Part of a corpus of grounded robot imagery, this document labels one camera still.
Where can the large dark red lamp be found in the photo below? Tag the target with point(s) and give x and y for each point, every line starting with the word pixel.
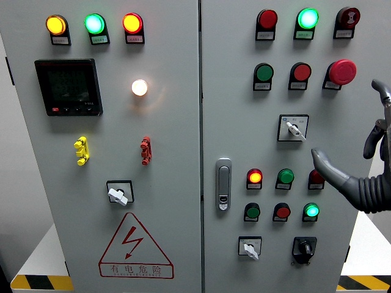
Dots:
pixel 268 19

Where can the silver door lock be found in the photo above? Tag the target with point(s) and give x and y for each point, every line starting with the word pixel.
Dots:
pixel 223 183

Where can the large green lamp, white label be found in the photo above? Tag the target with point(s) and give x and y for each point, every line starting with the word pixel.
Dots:
pixel 308 18

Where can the pale grey cabinet door with lock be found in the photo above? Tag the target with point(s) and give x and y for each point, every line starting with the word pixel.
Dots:
pixel 238 128

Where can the large red push button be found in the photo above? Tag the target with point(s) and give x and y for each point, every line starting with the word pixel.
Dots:
pixel 302 72

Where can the large orange-lit red-ringed lamp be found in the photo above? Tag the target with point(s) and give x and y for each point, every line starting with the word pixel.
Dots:
pixel 132 23

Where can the small orange-lit red lamp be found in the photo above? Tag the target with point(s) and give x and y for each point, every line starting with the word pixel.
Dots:
pixel 254 177

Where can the large red stop button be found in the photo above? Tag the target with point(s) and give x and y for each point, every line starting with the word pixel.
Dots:
pixel 342 71

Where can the small lit green lamp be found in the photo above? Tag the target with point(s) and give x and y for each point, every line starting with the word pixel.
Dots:
pixel 311 210

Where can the small flat red push button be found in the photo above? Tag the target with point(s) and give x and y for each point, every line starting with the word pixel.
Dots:
pixel 283 212

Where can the black yellow striped tape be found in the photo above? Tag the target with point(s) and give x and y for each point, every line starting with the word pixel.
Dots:
pixel 39 282
pixel 366 283

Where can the pale grey cabinet door with display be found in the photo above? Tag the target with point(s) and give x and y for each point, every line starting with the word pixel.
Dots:
pixel 171 137

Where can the large yellow indicator lamp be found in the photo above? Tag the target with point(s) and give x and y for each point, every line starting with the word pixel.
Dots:
pixel 56 25

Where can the long black door hinge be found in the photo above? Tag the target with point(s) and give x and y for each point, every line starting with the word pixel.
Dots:
pixel 9 71

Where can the black display meter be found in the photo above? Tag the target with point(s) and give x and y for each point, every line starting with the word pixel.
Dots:
pixel 68 87

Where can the small raised green button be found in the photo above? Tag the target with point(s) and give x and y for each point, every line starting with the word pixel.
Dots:
pixel 286 176

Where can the small flat green push button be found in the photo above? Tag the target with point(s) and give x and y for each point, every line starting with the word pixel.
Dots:
pixel 253 212

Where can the short black door hinge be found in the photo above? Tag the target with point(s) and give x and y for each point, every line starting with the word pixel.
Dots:
pixel 347 254
pixel 67 268

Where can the large green push button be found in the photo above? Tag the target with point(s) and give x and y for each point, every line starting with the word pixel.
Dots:
pixel 264 72

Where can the dark red buzzer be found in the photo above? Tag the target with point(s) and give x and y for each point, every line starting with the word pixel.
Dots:
pixel 349 16

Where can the red warning triangle sticker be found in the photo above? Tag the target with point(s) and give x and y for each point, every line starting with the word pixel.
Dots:
pixel 132 238

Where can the small dark red lamp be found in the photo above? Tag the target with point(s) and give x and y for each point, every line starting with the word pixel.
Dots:
pixel 314 180

